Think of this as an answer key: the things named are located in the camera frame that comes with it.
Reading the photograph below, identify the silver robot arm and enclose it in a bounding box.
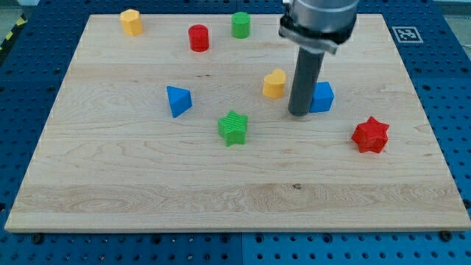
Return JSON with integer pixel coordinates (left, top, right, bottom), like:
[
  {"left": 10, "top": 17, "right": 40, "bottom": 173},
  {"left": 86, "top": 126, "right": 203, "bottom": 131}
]
[{"left": 278, "top": 0, "right": 359, "bottom": 116}]

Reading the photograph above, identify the red cylinder block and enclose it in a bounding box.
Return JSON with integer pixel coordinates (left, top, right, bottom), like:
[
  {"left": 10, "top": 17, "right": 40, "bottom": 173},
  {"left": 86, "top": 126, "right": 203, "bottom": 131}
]
[{"left": 188, "top": 24, "right": 210, "bottom": 52}]

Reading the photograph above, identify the green cylinder block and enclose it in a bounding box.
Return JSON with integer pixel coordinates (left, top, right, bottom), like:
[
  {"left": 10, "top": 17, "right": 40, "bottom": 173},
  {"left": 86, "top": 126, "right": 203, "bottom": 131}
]
[{"left": 231, "top": 12, "right": 251, "bottom": 39}]

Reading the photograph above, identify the yellow hexagon block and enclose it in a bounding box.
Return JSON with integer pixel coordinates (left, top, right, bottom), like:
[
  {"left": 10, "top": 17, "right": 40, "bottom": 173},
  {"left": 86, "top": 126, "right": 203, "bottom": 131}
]
[{"left": 120, "top": 9, "right": 144, "bottom": 36}]

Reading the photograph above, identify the wooden board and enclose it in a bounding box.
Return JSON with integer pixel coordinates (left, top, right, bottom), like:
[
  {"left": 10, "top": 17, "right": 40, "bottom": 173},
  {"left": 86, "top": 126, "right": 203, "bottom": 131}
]
[{"left": 5, "top": 14, "right": 470, "bottom": 233}]

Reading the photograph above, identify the green star block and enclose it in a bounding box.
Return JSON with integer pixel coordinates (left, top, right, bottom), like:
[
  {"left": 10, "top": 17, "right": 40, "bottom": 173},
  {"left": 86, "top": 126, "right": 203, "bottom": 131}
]
[{"left": 218, "top": 110, "right": 248, "bottom": 146}]

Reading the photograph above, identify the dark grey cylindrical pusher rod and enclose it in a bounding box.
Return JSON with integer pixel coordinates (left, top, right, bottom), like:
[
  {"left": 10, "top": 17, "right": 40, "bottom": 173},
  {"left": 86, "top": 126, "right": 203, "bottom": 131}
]
[{"left": 288, "top": 47, "right": 325, "bottom": 116}]

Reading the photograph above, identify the blue cube block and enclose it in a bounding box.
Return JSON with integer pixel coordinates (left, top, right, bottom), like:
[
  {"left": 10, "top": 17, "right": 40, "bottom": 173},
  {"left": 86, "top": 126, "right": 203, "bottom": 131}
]
[{"left": 309, "top": 82, "right": 334, "bottom": 113}]

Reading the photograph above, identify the yellow heart block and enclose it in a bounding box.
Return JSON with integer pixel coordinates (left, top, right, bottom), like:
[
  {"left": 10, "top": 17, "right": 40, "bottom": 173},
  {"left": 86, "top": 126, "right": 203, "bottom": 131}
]
[{"left": 262, "top": 68, "right": 286, "bottom": 99}]

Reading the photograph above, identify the white fiducial marker tag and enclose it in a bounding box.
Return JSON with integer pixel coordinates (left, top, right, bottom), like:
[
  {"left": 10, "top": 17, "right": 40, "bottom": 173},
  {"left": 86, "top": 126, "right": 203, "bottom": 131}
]
[{"left": 392, "top": 26, "right": 423, "bottom": 43}]

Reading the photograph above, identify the blue triangle block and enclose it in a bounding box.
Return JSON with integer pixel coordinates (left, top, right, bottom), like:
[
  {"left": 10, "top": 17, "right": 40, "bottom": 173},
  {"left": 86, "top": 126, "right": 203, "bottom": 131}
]
[{"left": 166, "top": 86, "right": 192, "bottom": 118}]

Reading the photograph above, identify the red star block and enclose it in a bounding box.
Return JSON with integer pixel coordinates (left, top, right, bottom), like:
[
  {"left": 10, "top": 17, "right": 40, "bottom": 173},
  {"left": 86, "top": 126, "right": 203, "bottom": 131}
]
[{"left": 351, "top": 116, "right": 390, "bottom": 153}]

